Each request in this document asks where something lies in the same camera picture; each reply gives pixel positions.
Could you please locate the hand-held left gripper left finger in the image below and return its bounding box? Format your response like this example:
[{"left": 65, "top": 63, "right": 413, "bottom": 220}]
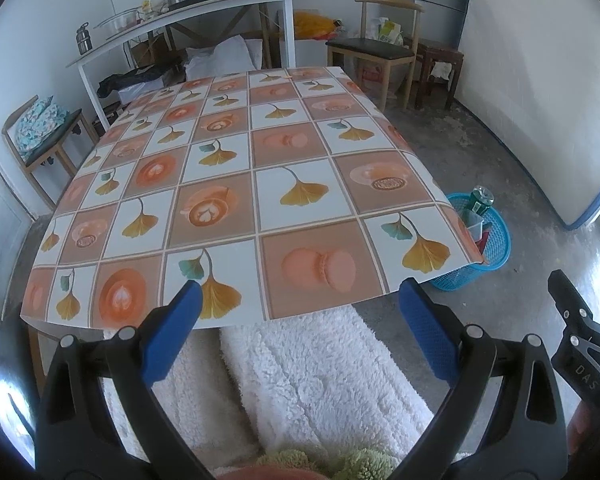
[{"left": 34, "top": 280, "right": 216, "bottom": 480}]

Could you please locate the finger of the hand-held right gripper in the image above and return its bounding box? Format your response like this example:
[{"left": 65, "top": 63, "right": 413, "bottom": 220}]
[{"left": 547, "top": 269, "right": 595, "bottom": 323}]

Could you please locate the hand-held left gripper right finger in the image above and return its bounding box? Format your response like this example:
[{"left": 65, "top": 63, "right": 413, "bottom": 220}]
[{"left": 390, "top": 278, "right": 566, "bottom": 480}]

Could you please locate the blue plastic basket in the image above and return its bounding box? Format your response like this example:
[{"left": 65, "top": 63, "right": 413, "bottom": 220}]
[{"left": 430, "top": 192, "right": 512, "bottom": 291}]

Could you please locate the red snack packet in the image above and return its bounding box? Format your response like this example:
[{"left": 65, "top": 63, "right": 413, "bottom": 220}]
[{"left": 476, "top": 224, "right": 492, "bottom": 261}]

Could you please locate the green can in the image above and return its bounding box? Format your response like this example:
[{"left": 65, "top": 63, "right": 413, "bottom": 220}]
[{"left": 462, "top": 186, "right": 495, "bottom": 221}]

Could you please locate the person's right hand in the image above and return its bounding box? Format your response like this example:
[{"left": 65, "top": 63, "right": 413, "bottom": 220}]
[{"left": 566, "top": 405, "right": 590, "bottom": 455}]

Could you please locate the white fluffy towel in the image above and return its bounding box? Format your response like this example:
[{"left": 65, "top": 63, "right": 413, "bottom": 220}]
[{"left": 102, "top": 305, "right": 473, "bottom": 480}]

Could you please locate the green fluffy garment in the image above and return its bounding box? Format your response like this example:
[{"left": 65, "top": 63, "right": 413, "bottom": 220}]
[{"left": 252, "top": 449, "right": 411, "bottom": 480}]

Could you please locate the white mattress with blue edge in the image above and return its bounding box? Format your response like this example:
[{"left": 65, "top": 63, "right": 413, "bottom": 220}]
[{"left": 452, "top": 0, "right": 600, "bottom": 231}]

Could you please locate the patterned tablecloth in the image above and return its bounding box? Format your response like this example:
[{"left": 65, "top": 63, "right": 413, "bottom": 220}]
[{"left": 20, "top": 65, "right": 486, "bottom": 331}]

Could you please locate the wooden chair with printed cushion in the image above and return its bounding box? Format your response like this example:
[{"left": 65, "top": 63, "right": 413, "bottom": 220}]
[{"left": 1, "top": 94, "right": 101, "bottom": 211}]

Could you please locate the printed blue cushion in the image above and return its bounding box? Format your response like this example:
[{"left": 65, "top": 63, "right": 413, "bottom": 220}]
[{"left": 16, "top": 96, "right": 71, "bottom": 158}]

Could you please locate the black bag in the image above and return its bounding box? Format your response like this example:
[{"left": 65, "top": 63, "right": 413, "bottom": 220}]
[{"left": 97, "top": 67, "right": 176, "bottom": 98}]

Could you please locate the clear plastic bag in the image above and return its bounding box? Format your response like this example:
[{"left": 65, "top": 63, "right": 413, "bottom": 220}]
[{"left": 345, "top": 52, "right": 396, "bottom": 98}]

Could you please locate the dark wooden stool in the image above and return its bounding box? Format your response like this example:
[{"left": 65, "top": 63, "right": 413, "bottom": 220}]
[{"left": 405, "top": 35, "right": 465, "bottom": 110}]

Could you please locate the white sack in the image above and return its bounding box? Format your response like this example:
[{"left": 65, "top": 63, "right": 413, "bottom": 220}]
[{"left": 182, "top": 35, "right": 266, "bottom": 81}]

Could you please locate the cardboard box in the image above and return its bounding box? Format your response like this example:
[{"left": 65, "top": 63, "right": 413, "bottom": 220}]
[{"left": 127, "top": 35, "right": 173, "bottom": 68}]

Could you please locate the wooden chair with black seat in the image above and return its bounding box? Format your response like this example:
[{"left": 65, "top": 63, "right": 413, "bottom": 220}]
[{"left": 326, "top": 0, "right": 425, "bottom": 111}]

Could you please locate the white and green bag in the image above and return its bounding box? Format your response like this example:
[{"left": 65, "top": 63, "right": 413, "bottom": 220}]
[{"left": 377, "top": 16, "right": 407, "bottom": 46}]

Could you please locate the clear glass container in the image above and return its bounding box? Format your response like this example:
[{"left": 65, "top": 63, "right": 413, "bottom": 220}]
[{"left": 94, "top": 6, "right": 141, "bottom": 36}]

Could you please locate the white desk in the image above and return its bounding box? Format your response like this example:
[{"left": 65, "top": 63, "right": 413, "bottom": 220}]
[{"left": 65, "top": 0, "right": 303, "bottom": 131}]

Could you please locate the yellow plastic bag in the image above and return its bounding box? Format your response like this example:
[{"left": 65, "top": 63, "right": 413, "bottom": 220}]
[{"left": 292, "top": 10, "right": 337, "bottom": 41}]

